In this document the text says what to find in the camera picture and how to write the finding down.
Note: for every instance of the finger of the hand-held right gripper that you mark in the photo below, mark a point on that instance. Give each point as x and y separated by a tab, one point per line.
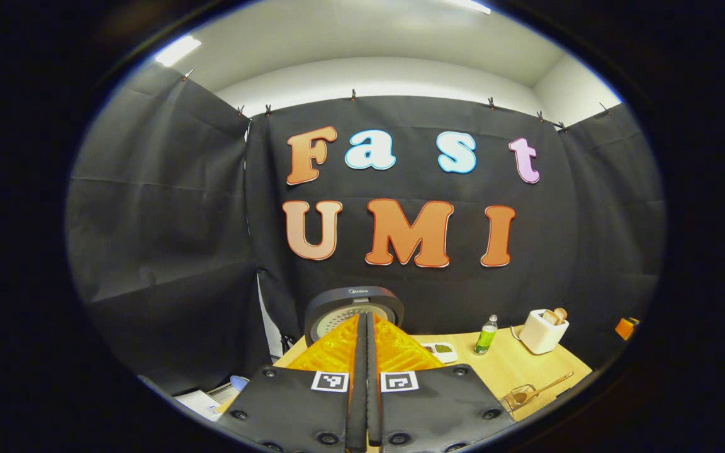
625	328

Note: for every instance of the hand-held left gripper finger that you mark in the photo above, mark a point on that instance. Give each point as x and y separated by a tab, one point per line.
357	390
372	390

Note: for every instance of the dark rice cooker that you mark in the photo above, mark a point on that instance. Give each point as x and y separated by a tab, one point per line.
337	299

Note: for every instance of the wooden spoon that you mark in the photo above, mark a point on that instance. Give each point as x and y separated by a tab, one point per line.
545	386

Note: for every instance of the toast bread slice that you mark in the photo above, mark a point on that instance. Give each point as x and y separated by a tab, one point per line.
549	318
561	314

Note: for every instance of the white divided bean dish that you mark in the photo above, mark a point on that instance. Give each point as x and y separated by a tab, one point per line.
443	350

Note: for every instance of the white toaster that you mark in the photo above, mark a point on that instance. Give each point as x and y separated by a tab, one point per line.
539	336

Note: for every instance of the green label bottle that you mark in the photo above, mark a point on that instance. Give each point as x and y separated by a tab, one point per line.
485	340

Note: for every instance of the white papers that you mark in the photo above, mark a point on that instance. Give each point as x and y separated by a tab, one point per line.
202	399

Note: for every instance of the black backdrop cloth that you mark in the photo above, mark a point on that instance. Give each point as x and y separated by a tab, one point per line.
167	220

